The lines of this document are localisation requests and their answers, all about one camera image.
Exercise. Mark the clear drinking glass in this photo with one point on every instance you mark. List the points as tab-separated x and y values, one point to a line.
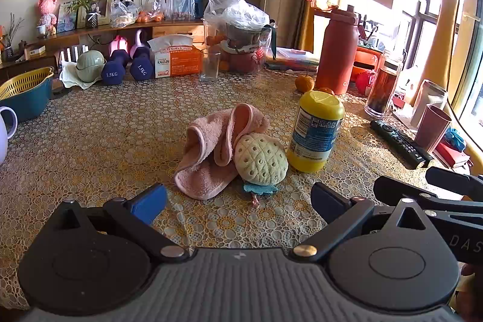
209	65

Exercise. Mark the white cloth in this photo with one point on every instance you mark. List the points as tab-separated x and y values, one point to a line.
68	76

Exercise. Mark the clear plastic bag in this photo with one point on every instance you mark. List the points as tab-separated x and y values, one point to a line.
123	12

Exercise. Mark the pink towel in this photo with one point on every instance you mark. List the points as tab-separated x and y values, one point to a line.
205	156

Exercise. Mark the green plush toy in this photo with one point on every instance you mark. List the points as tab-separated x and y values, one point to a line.
260	159

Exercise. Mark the black remote control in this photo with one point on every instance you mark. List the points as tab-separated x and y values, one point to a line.
402	143

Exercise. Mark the dried twigs in vase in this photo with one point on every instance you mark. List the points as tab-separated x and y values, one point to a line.
9	39

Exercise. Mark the silver pouch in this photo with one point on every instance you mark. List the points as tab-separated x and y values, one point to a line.
428	95

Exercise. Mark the wooden television cabinet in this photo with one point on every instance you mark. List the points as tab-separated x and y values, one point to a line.
169	29

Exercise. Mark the small white fence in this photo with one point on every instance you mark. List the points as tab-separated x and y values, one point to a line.
73	53

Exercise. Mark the red notebook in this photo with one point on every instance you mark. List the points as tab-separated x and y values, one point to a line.
452	156

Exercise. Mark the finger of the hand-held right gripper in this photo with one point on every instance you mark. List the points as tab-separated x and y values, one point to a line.
400	188
452	179

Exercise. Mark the small plant in vase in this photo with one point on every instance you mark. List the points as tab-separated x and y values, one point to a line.
90	10

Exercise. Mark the mauve cup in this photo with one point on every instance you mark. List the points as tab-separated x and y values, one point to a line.
432	129

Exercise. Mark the bag of oranges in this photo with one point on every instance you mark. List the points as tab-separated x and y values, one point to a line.
149	15

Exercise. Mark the blue dumbbell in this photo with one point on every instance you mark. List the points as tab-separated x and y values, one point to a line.
141	67
113	71

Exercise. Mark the pots covered by plastic bag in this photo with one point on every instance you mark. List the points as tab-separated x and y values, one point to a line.
239	35

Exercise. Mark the red water bottle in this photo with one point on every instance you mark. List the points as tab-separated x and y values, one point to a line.
336	50

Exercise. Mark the small picture card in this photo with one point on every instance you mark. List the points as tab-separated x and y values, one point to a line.
66	16

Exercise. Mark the pink plush doll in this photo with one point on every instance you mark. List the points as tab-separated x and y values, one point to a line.
47	10

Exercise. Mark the white mug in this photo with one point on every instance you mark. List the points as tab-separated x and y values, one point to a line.
3	135

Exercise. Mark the glass bottle of tea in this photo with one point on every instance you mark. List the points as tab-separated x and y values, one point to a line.
383	88

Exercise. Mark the orange fruit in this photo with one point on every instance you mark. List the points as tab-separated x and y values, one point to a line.
326	91
304	83

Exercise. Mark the green ceramic pot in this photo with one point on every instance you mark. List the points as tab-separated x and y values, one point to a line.
89	65

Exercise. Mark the yellow giraffe toy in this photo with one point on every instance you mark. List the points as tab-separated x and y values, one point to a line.
439	24

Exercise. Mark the yellow bottle with blue label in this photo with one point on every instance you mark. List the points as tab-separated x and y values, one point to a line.
315	133

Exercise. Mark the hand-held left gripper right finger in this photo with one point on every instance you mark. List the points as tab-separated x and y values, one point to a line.
325	199

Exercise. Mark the blue crumpled bag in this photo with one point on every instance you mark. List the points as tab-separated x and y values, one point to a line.
456	139

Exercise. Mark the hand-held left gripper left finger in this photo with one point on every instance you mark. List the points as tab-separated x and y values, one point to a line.
150	202

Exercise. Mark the teal basin with yellow basket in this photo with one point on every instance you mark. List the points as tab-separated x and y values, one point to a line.
26	92

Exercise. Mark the orange tissue pack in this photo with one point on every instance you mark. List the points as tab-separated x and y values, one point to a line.
181	61

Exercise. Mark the stack of books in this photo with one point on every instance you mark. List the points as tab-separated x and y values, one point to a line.
292	60

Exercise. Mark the orange box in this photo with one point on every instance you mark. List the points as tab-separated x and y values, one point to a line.
366	60

